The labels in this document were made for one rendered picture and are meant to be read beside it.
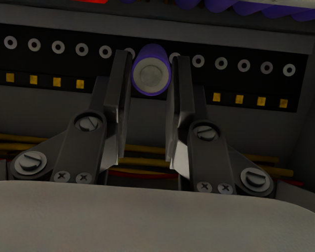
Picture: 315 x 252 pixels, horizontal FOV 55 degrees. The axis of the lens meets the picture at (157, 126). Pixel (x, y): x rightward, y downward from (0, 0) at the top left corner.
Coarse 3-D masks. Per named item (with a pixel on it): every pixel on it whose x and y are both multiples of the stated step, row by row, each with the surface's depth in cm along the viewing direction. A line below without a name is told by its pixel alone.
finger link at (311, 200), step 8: (280, 184) 10; (288, 184) 10; (272, 192) 10; (280, 192) 10; (288, 192) 10; (296, 192) 10; (304, 192) 10; (312, 192) 10; (288, 200) 9; (296, 200) 9; (304, 200) 9; (312, 200) 10; (312, 208) 9
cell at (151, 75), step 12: (144, 48) 16; (156, 48) 16; (144, 60) 13; (156, 60) 13; (132, 72) 13; (144, 72) 13; (156, 72) 13; (168, 72) 13; (132, 84) 13; (144, 84) 13; (156, 84) 13; (168, 84) 13
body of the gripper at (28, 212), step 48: (0, 192) 7; (48, 192) 7; (96, 192) 7; (144, 192) 7; (192, 192) 8; (0, 240) 6; (48, 240) 6; (96, 240) 6; (144, 240) 6; (192, 240) 6; (240, 240) 7; (288, 240) 7
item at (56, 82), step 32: (0, 32) 26; (32, 32) 26; (64, 32) 26; (0, 64) 27; (32, 64) 27; (64, 64) 27; (96, 64) 27; (192, 64) 27; (256, 64) 27; (160, 96) 27; (224, 96) 27; (256, 96) 28; (288, 96) 28
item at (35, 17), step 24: (24, 24) 25; (48, 24) 25; (72, 24) 25; (96, 24) 25; (120, 24) 26; (144, 24) 26; (168, 24) 26; (192, 24) 26; (264, 48) 26; (288, 48) 26; (312, 48) 26
